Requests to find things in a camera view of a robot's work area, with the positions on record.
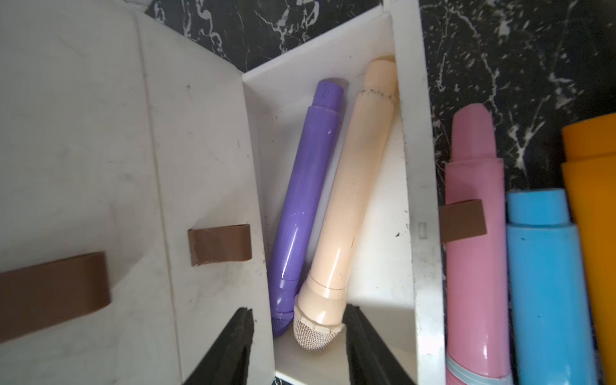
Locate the purple toy microphone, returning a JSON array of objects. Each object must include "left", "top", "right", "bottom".
[{"left": 268, "top": 80, "right": 345, "bottom": 338}]

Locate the cream toy microphone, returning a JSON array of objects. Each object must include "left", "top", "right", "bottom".
[{"left": 293, "top": 59, "right": 398, "bottom": 352}]

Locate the blue toy microphone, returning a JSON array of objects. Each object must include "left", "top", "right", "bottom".
[{"left": 506, "top": 189, "right": 598, "bottom": 384}]

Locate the pink toy microphone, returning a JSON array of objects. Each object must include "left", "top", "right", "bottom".
[{"left": 444, "top": 104, "right": 513, "bottom": 384}]

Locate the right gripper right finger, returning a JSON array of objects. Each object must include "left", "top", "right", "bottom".
[{"left": 343, "top": 304, "right": 415, "bottom": 385}]

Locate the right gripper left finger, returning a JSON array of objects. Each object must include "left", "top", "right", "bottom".
[{"left": 184, "top": 307, "right": 254, "bottom": 385}]

